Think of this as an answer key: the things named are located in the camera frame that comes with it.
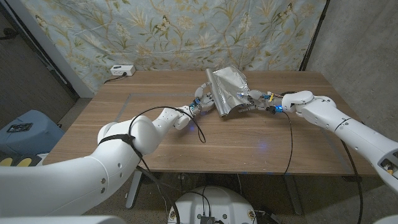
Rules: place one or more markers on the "white robot head cover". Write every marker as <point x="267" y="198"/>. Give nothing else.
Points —
<point x="62" y="220"/>

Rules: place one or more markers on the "black backdrop pole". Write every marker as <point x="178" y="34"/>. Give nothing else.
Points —
<point x="312" y="37"/>

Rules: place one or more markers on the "aluminum foil roll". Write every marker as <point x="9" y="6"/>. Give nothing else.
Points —
<point x="227" y="87"/>

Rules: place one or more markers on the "black flat device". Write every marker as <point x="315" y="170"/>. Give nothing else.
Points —
<point x="19" y="127"/>

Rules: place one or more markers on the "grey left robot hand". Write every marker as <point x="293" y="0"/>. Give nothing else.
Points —
<point x="206" y="102"/>

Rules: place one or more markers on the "black item with yellow pads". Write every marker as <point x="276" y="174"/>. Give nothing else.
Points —
<point x="23" y="161"/>

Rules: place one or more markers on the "grey table leg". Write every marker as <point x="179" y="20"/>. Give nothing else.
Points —
<point x="133" y="189"/>
<point x="292" y="194"/>

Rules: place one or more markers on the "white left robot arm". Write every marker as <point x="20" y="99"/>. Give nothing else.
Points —
<point x="77" y="183"/>

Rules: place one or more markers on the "black torso electronics box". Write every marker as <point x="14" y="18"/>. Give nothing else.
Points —
<point x="206" y="219"/>

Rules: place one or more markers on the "white power strip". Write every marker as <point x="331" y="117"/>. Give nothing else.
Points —
<point x="122" y="70"/>

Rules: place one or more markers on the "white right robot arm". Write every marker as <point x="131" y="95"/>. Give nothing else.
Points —
<point x="342" y="124"/>

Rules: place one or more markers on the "black floor device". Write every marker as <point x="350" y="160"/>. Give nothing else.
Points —
<point x="267" y="216"/>

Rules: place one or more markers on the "blue-grey plastic bin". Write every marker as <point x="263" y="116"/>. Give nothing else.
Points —
<point x="34" y="140"/>

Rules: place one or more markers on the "floral backdrop cloth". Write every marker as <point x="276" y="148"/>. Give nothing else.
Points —
<point x="155" y="31"/>

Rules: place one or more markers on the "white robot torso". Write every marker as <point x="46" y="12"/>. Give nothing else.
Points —
<point x="217" y="202"/>

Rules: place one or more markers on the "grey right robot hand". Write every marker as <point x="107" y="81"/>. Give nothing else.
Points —
<point x="264" y="101"/>

